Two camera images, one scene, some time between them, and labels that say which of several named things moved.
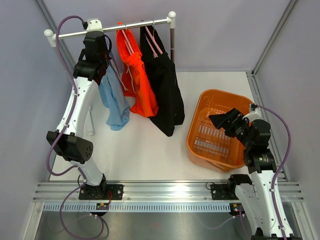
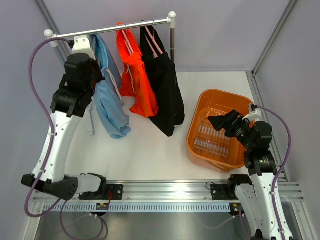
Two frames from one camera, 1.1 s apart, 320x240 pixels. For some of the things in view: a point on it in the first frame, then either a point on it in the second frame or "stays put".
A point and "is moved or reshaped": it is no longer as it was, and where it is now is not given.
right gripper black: (234, 115) stays put
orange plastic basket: (207, 144) stays put
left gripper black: (108, 57) -> (93, 63)
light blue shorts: (113, 92) is moved or reshaped
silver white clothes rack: (52, 37) stays put
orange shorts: (135, 85) stays put
